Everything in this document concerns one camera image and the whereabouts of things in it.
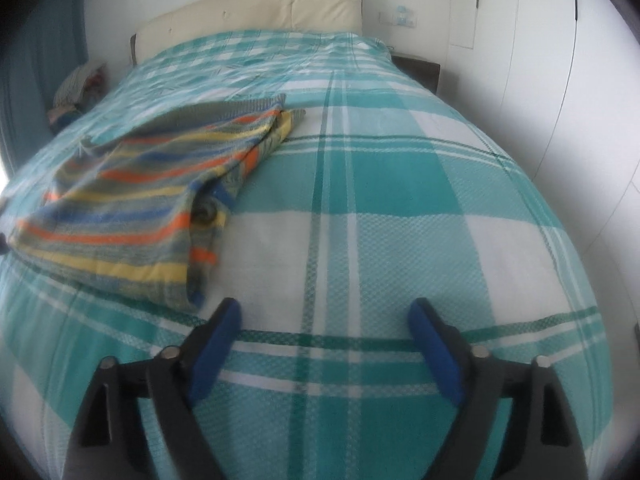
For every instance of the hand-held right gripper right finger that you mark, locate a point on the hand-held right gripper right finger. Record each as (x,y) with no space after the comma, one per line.
(440,350)

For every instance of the blue curtain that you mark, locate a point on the blue curtain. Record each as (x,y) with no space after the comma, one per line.
(35,60)

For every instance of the dark wooden nightstand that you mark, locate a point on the dark wooden nightstand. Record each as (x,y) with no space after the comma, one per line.
(417,72)

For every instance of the white wardrobe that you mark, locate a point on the white wardrobe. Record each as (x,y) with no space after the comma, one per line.
(545,60)

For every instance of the wall socket plate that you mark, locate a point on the wall socket plate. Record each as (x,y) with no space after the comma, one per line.
(398,16)

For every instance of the cream padded headboard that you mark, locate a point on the cream padded headboard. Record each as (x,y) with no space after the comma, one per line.
(250,12)

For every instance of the striped knit sweater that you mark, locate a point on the striped knit sweater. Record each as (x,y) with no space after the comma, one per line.
(145,200)

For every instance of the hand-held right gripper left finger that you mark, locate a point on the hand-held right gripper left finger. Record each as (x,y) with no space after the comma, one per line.
(215,350)

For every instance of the bed with teal checked cover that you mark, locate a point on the bed with teal checked cover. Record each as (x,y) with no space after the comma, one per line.
(390,220)

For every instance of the pile of clothes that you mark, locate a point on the pile of clothes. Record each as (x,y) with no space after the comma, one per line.
(80,92)

